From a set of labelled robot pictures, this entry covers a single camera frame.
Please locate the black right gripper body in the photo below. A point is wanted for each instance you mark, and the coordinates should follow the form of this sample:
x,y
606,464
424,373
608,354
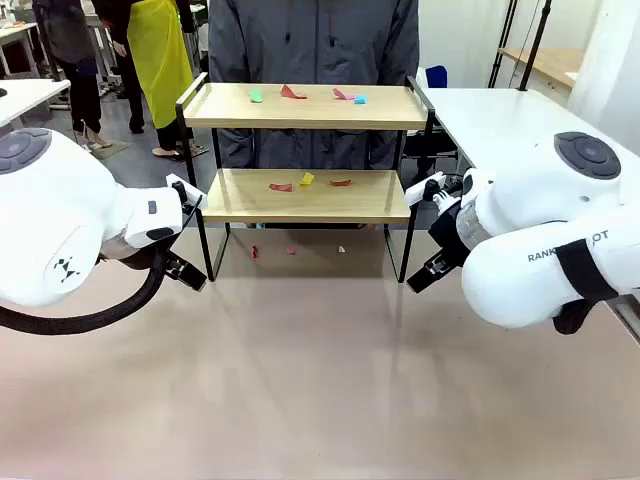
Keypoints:
x,y
447,230

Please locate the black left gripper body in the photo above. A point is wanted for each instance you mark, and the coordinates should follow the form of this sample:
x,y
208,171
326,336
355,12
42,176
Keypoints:
x,y
172,261

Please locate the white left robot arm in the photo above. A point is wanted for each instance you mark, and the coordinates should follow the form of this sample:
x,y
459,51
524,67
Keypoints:
x,y
55,210

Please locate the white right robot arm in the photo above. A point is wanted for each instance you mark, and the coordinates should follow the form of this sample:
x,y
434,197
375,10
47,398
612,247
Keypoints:
x,y
540,210

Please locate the two-tier wooden black-framed shelf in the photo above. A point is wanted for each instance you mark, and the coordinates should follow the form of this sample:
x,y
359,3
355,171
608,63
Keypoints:
x,y
305,197

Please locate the small red paper scrap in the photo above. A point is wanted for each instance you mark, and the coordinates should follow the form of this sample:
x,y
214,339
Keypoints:
x,y
256,252

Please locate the orange-red paper scrap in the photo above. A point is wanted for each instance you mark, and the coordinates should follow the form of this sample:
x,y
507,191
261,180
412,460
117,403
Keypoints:
x,y
341,183

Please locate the large white side table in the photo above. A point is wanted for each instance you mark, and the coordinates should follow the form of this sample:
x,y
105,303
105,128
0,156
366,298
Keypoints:
x,y
500,120

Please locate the flat red paper scrap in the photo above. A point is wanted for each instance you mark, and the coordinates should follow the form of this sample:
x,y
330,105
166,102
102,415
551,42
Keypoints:
x,y
281,187

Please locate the yellow paper scrap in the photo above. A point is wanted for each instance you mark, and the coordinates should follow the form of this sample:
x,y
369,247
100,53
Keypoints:
x,y
306,180

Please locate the blue chair back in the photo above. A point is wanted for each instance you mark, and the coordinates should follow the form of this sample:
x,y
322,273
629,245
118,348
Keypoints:
x,y
436,77

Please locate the blue paper scrap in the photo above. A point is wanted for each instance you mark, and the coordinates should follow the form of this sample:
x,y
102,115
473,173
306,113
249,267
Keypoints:
x,y
361,100

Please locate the pink curled paper scrap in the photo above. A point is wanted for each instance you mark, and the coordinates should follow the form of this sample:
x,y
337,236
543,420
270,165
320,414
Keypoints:
x,y
342,93

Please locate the green paper scrap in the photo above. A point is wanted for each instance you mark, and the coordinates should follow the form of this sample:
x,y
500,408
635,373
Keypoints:
x,y
256,95

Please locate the black tripod legs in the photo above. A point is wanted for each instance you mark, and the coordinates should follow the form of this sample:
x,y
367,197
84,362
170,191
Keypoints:
x,y
502,45

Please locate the wooden workbench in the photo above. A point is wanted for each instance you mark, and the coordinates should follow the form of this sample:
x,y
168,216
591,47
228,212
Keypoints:
x,y
550,62

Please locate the black stand pole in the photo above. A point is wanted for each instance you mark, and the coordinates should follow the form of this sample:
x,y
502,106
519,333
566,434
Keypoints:
x,y
535,45

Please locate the large red paper scrap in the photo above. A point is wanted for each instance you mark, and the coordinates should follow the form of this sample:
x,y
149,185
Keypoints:
x,y
291,92

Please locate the person in yellow apron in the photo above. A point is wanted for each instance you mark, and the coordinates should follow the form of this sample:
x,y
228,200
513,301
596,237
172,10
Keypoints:
x,y
160,55

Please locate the small white table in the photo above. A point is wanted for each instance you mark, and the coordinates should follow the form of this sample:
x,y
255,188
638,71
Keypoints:
x,y
30,95

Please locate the person in grey jacket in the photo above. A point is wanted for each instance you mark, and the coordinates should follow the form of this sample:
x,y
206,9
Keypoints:
x,y
310,40

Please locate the person in dark clothes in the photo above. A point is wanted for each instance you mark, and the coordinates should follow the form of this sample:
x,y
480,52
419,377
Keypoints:
x,y
75,40

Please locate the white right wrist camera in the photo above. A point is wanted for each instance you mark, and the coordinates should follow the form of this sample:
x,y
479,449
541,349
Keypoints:
x,y
422,190

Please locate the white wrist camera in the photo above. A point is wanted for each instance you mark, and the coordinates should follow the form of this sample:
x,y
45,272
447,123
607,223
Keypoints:
x,y
182,186
422,190

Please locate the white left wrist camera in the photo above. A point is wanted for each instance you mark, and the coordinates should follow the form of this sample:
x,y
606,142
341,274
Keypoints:
x,y
182,186

